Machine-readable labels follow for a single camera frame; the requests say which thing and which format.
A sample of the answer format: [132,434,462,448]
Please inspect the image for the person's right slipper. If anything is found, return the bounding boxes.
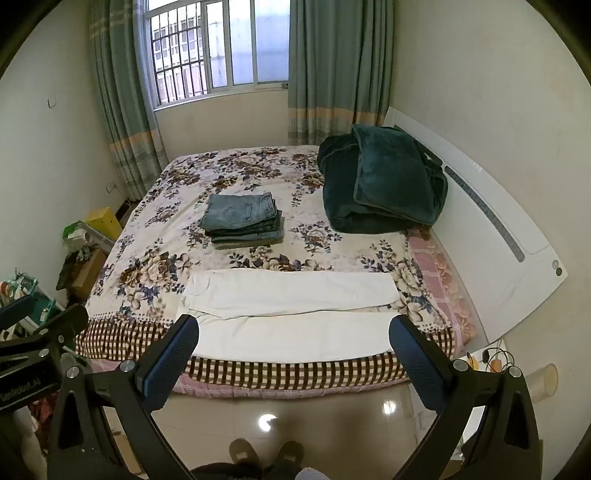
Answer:
[274,440,304,472]

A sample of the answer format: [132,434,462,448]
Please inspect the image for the teal cluttered rack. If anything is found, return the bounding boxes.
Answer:
[0,271,68,333]

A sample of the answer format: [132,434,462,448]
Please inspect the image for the white headboard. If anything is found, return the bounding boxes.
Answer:
[382,107,570,346]

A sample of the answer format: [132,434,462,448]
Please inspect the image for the person's slipper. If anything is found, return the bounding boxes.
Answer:
[274,440,304,472]
[229,438,260,468]

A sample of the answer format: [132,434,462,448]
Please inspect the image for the cardboard box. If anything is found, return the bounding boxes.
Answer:
[68,248,110,302]

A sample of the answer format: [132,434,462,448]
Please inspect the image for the green plastic bag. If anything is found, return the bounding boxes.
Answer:
[61,220,95,252]

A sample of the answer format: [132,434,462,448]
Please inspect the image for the person's left slipper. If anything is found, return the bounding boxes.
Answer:
[229,438,260,468]

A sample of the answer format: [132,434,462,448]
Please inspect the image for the green striped curtain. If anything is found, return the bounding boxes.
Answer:
[89,0,170,203]
[286,0,397,147]

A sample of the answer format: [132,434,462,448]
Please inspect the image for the bed with floral sheet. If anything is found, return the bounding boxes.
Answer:
[75,145,462,386]

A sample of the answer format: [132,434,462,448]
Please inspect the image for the white bedside table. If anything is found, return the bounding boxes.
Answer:
[455,339,513,462]

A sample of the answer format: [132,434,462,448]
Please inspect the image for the folded dark jeans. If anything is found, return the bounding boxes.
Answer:
[205,215,283,241]

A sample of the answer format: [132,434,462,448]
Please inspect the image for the white pants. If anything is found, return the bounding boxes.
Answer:
[177,269,407,363]

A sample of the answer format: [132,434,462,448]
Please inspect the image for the dark green plush blanket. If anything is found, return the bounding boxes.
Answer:
[318,131,448,234]

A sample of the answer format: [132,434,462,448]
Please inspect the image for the dark green plush pillow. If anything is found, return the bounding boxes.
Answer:
[352,124,445,219]

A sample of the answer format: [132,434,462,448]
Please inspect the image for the barred window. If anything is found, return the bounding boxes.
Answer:
[133,0,293,110]

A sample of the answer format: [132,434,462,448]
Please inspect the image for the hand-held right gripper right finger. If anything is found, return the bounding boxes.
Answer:
[389,315,541,480]

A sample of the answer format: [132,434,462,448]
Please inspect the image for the yellow box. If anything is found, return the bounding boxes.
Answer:
[87,206,123,241]

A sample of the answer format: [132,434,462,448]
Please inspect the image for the clear plastic jar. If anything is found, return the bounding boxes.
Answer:
[525,364,559,403]

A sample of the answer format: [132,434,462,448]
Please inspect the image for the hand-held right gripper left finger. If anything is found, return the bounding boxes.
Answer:
[47,314,200,480]

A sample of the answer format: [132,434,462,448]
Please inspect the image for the black cable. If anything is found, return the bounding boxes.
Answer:
[466,340,515,370]

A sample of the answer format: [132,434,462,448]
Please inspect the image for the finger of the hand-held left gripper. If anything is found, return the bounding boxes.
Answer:
[0,304,89,370]
[0,295,36,329]

